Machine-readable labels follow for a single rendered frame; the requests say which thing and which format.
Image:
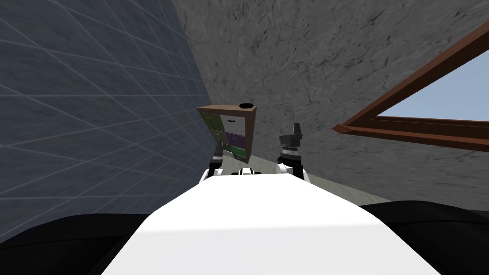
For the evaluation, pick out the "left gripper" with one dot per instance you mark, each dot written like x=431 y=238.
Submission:
x=221 y=141

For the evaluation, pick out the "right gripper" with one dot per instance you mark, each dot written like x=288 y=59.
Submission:
x=290 y=139

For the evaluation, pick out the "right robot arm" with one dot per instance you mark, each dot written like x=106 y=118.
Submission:
x=439 y=240

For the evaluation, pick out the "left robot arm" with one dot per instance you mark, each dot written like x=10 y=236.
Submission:
x=57 y=248

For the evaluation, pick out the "brown cabinet with coloured drawers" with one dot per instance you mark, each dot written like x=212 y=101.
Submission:
x=233 y=126

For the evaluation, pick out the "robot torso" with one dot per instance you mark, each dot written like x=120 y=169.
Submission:
x=263 y=229

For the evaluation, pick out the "brown framed window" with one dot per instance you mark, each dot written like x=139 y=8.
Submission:
x=439 y=99

